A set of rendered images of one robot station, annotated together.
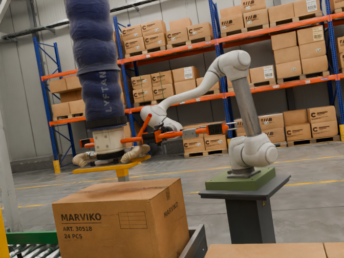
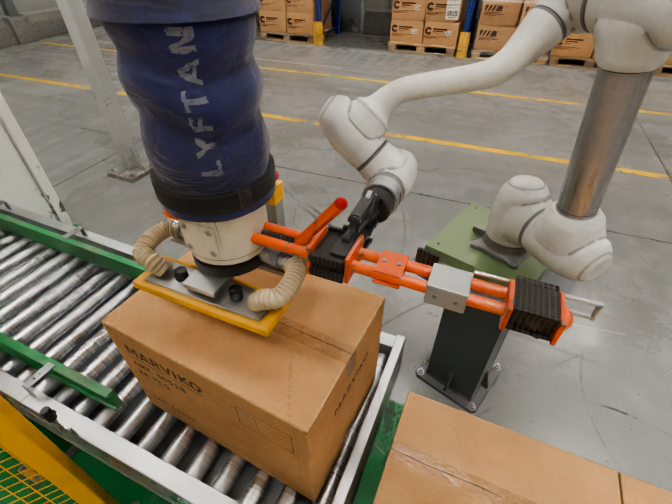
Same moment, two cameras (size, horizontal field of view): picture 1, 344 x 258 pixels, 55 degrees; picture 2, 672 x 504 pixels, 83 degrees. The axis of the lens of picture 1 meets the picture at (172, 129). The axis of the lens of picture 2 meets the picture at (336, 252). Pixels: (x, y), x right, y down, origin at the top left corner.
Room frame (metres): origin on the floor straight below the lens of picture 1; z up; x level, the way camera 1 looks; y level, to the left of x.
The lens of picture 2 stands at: (1.19, 0.06, 1.69)
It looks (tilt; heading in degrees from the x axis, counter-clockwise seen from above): 40 degrees down; 5
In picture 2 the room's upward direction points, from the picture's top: straight up
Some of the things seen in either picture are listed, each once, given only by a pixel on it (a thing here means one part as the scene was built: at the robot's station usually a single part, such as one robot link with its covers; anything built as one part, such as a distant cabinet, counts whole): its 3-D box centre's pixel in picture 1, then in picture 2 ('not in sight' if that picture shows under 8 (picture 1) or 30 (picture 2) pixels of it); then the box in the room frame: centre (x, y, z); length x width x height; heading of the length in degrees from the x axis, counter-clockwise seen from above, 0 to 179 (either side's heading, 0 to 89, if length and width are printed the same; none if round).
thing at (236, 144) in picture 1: (240, 151); (519, 209); (2.29, -0.45, 0.98); 0.18 x 0.16 x 0.22; 27
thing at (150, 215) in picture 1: (124, 224); (257, 354); (1.81, 0.35, 0.75); 0.60 x 0.40 x 0.40; 67
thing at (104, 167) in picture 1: (104, 164); (209, 287); (1.72, 0.38, 1.11); 0.34 x 0.10 x 0.05; 72
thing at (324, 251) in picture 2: (151, 137); (335, 253); (1.74, 0.11, 1.22); 0.10 x 0.08 x 0.06; 162
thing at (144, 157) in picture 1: (121, 158); not in sight; (1.90, 0.32, 1.11); 0.34 x 0.10 x 0.05; 72
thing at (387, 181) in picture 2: (168, 132); (382, 195); (1.95, 0.02, 1.22); 0.09 x 0.06 x 0.09; 72
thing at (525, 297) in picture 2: (216, 128); (532, 311); (1.62, -0.22, 1.21); 0.08 x 0.07 x 0.05; 72
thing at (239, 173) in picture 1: (240, 171); (501, 238); (2.31, -0.44, 0.84); 0.22 x 0.18 x 0.06; 46
